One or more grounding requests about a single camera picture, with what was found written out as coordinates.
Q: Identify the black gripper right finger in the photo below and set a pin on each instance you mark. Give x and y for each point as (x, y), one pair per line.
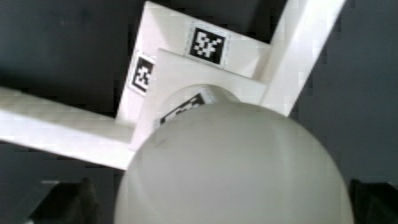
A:
(373, 202)

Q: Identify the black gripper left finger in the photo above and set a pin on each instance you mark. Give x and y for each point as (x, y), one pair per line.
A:
(58, 203)

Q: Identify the white lamp bulb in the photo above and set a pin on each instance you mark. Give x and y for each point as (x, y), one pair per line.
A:
(231, 168)

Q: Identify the white lamp base with tags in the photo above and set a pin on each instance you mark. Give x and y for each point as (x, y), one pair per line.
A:
(188, 54)

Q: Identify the white U-shaped fence frame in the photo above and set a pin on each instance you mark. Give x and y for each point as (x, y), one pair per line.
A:
(82, 135)

